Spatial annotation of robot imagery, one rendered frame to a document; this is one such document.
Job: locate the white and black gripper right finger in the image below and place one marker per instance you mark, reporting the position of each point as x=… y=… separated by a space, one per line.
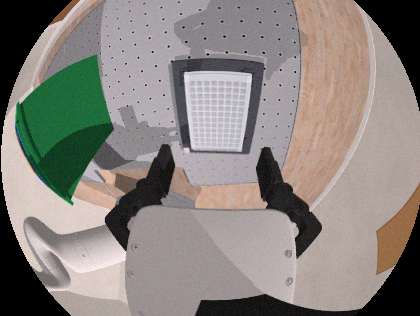
x=272 y=186

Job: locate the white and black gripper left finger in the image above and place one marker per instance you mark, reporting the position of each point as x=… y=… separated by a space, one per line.
x=158 y=183

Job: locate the green open-top bin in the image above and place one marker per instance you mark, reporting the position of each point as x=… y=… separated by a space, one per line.
x=64 y=122

